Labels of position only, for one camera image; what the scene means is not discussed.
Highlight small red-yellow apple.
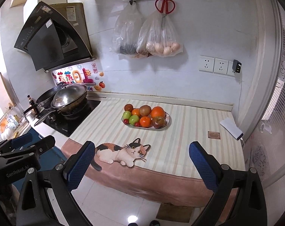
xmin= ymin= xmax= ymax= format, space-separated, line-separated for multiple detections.
xmin=152 ymin=116 xmax=165 ymax=129

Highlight small orange mandarin middle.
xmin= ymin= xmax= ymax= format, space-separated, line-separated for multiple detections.
xmin=132 ymin=108 xmax=140 ymax=116

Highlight black range hood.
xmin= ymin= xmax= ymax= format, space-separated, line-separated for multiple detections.
xmin=14 ymin=1 xmax=96 ymax=71

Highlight white wall socket right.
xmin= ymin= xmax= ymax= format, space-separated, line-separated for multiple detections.
xmin=213 ymin=58 xmax=229 ymax=75

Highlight white wall socket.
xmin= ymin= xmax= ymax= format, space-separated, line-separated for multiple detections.
xmin=199 ymin=56 xmax=214 ymax=73
xmin=213 ymin=58 xmax=229 ymax=75

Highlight green tomato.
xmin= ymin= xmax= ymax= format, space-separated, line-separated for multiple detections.
xmin=129 ymin=115 xmax=140 ymax=125
xmin=122 ymin=111 xmax=132 ymax=120

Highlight brown floor mat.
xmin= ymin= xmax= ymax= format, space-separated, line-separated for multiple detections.
xmin=156 ymin=203 xmax=195 ymax=223

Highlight white power bank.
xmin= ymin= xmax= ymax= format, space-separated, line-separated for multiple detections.
xmin=220 ymin=117 xmax=244 ymax=140

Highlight bright orange mandarin front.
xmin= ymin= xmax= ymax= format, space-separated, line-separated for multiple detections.
xmin=139 ymin=116 xmax=152 ymax=128

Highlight small brown card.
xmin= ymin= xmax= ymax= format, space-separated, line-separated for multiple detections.
xmin=208 ymin=131 xmax=221 ymax=140

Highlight plastic bag dark contents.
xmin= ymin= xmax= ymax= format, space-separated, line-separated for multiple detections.
xmin=111 ymin=1 xmax=143 ymax=58

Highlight steel wok pan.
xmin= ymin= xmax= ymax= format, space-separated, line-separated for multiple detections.
xmin=34 ymin=84 xmax=87 ymax=126

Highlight green tomato left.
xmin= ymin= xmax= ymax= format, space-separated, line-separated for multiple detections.
xmin=122 ymin=111 xmax=132 ymax=120

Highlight plastic bag with eggs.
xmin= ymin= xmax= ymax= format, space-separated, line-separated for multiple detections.
xmin=136 ymin=11 xmax=183 ymax=58

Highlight large dark red apple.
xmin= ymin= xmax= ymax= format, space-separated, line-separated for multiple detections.
xmin=139 ymin=105 xmax=152 ymax=116

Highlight bright orange mandarin back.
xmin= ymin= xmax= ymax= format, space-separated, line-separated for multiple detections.
xmin=151 ymin=106 xmax=166 ymax=118

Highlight dark sauce bottle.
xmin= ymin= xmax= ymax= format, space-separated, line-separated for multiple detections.
xmin=27 ymin=95 xmax=40 ymax=116

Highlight striped cat tablecloth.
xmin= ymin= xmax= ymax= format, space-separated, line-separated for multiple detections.
xmin=62 ymin=98 xmax=245 ymax=207

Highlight glass floral fruit plate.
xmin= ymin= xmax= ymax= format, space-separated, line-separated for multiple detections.
xmin=121 ymin=112 xmax=171 ymax=131

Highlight black plug adapter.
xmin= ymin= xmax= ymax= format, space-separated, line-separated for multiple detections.
xmin=232 ymin=60 xmax=241 ymax=73

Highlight dark brown-orange round orange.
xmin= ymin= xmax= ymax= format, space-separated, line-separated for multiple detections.
xmin=124 ymin=104 xmax=134 ymax=112

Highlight red handled scissors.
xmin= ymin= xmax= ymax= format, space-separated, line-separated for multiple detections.
xmin=155 ymin=0 xmax=176 ymax=30

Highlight white wall socket left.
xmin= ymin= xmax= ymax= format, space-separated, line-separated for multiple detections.
xmin=199 ymin=56 xmax=214 ymax=73

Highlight black gas stove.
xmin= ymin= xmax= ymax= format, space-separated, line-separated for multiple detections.
xmin=43 ymin=99 xmax=101 ymax=137

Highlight bright orange mandarin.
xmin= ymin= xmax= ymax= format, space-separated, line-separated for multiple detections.
xmin=151 ymin=106 xmax=166 ymax=118
xmin=139 ymin=116 xmax=152 ymax=128

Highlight green tomato right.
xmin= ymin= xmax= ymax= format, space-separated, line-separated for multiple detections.
xmin=129 ymin=115 xmax=140 ymax=125

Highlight black frying pan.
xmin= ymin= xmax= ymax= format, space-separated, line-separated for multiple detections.
xmin=22 ymin=84 xmax=67 ymax=116

